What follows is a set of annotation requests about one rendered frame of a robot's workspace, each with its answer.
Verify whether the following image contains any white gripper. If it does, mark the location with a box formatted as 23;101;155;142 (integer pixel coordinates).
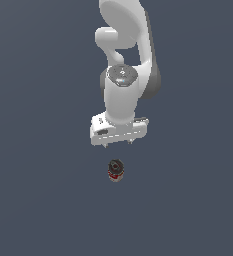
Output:
89;114;150;149

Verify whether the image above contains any small dark red-banded can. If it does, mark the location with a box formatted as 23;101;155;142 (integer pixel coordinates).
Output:
107;158;125;183

